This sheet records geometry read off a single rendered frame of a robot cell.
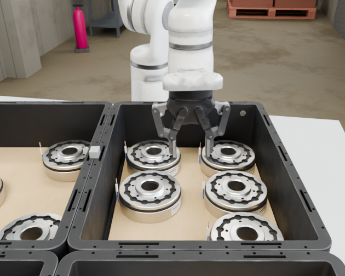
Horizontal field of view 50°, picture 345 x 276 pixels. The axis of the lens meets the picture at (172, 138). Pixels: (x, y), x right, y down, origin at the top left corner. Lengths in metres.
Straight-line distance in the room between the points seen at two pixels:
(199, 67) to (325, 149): 0.61
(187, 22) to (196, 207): 0.30
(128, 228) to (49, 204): 0.15
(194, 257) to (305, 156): 0.70
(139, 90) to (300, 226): 0.51
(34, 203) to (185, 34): 0.37
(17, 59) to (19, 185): 3.10
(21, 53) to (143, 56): 2.95
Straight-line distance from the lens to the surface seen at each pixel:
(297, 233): 0.53
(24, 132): 0.83
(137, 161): 0.69
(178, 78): 0.55
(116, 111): 0.72
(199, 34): 0.57
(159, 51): 0.83
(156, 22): 0.80
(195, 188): 0.67
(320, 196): 0.92
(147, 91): 0.87
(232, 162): 0.69
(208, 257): 0.41
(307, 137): 1.16
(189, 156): 0.76
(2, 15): 3.72
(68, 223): 0.47
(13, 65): 3.83
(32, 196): 0.69
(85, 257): 0.42
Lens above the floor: 1.23
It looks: 30 degrees down
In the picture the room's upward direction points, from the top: straight up
